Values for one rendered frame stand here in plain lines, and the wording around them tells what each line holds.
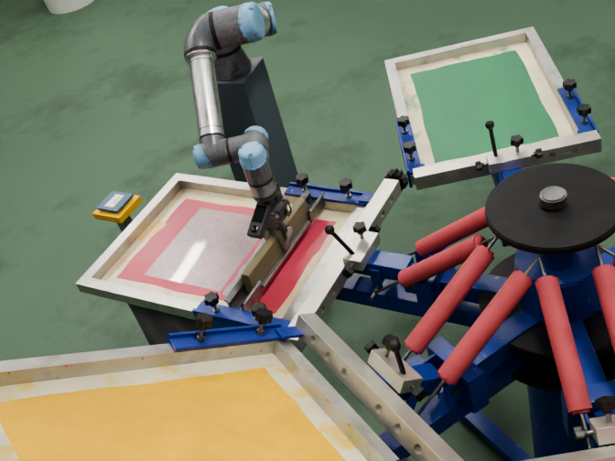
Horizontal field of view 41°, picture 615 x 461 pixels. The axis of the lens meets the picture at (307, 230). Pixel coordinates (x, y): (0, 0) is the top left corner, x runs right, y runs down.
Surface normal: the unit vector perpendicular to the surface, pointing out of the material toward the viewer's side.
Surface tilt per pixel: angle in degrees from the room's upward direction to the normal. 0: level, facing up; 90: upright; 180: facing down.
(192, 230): 0
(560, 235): 0
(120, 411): 32
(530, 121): 0
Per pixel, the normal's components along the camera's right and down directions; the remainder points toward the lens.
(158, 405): 0.24, -0.90
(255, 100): 0.90, 0.07
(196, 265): -0.23, -0.75
